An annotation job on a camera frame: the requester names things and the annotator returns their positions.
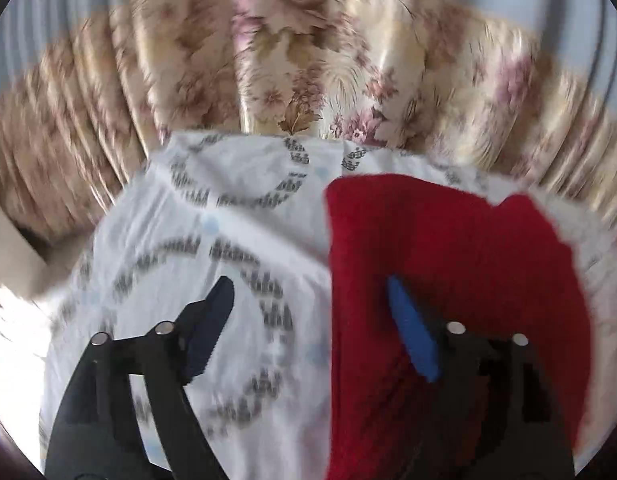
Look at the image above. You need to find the blue floral curtain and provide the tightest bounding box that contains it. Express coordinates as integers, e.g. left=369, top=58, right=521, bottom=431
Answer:
left=0, top=0, right=617, bottom=240

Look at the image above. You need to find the red knitted sweater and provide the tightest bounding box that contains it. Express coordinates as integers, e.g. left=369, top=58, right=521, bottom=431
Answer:
left=326, top=174, right=592, bottom=479

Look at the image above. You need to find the beige leaning board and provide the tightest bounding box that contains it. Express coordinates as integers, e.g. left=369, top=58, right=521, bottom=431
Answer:
left=0, top=206, right=47, bottom=296

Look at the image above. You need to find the patterned white blue bedsheet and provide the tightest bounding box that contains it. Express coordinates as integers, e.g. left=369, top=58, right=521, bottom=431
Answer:
left=40, top=132, right=617, bottom=479

